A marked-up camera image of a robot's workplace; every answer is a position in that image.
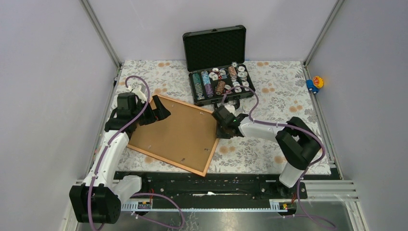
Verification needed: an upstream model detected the blue yellow toy car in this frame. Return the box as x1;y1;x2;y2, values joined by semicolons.
306;76;324;94

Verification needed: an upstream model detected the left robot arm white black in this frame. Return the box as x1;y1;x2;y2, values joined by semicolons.
69;92;171;224

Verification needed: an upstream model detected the purple poker chip stack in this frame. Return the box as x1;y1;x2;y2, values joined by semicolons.
204;84;214;98

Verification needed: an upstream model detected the black poker chip case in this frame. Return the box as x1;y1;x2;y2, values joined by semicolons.
182;25;255;106

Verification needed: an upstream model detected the green poker chip stack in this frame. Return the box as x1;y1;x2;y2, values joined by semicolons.
192;73;204;100

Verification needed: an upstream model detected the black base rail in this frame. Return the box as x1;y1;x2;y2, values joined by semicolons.
114;171;307;210

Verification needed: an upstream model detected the brown poker chip stack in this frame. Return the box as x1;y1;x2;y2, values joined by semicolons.
215;80;226;95

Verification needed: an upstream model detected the blue poker chip stack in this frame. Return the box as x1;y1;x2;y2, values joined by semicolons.
201;71;211;86

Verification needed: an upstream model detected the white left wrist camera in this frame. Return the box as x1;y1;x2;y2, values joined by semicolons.
131;89;147;103

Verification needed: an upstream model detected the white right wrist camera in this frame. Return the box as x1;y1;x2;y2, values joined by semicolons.
224;104;235;114

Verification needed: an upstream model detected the pink poker chip stack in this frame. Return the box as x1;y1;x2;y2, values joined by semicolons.
228;66;238;81

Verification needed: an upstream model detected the orange wooden picture frame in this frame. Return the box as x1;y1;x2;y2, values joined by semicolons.
127;94;221;178

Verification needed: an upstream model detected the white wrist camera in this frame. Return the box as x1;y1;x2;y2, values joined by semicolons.
131;89;147;103
224;104;235;114

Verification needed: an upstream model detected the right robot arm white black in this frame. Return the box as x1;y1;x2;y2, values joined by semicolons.
212;106;324;198

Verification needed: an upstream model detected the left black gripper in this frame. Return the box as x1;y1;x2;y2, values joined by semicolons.
131;94;170;125

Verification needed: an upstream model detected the brown cardboard backing board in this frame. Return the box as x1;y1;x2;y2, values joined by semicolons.
130;95;218;173

